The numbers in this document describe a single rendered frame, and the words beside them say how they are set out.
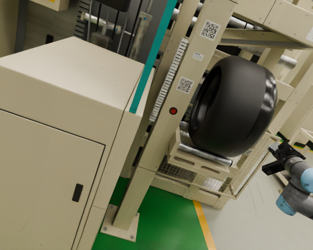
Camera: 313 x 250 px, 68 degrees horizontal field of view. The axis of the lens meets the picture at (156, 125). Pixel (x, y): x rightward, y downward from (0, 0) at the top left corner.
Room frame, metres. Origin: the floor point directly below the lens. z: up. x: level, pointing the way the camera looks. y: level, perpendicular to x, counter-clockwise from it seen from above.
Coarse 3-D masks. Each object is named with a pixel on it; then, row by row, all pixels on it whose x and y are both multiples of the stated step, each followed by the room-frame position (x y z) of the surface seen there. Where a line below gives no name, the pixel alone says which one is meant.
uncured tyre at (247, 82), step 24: (216, 72) 1.54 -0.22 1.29; (240, 72) 1.17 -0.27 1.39; (264, 72) 1.24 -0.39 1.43; (216, 96) 1.14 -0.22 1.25; (240, 96) 1.09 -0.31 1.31; (264, 96) 1.13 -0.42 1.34; (192, 120) 1.39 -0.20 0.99; (216, 120) 1.06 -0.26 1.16; (240, 120) 1.06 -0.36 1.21; (264, 120) 1.08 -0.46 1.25; (216, 144) 1.09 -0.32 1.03; (240, 144) 1.08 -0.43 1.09
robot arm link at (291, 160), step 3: (291, 159) 0.86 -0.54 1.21; (294, 159) 0.85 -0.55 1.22; (297, 159) 0.84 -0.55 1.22; (300, 159) 0.85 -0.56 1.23; (288, 162) 0.85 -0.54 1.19; (291, 162) 0.84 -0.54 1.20; (294, 162) 0.83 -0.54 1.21; (285, 165) 0.86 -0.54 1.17; (288, 165) 0.84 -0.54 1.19; (291, 165) 0.83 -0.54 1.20; (285, 168) 0.86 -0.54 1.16; (288, 168) 0.83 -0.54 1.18; (288, 171) 0.83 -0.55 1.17
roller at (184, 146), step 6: (180, 144) 1.16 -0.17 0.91; (186, 144) 1.17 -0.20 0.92; (186, 150) 1.16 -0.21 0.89; (192, 150) 1.16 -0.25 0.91; (198, 150) 1.17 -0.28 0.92; (204, 150) 1.19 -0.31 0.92; (204, 156) 1.17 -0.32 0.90; (210, 156) 1.18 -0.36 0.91; (216, 156) 1.19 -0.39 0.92; (222, 156) 1.21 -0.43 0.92; (222, 162) 1.18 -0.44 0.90; (228, 162) 1.19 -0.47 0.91
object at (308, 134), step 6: (300, 132) 3.15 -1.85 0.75; (306, 132) 3.07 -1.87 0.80; (312, 132) 3.21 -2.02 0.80; (294, 138) 3.16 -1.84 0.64; (312, 138) 2.95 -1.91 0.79; (306, 144) 3.04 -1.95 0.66; (312, 144) 2.98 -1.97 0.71; (306, 150) 3.24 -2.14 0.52; (276, 174) 3.03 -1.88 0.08; (282, 174) 2.99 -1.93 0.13; (288, 174) 3.08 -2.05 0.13; (282, 180) 2.90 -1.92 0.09; (288, 180) 2.89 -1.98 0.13
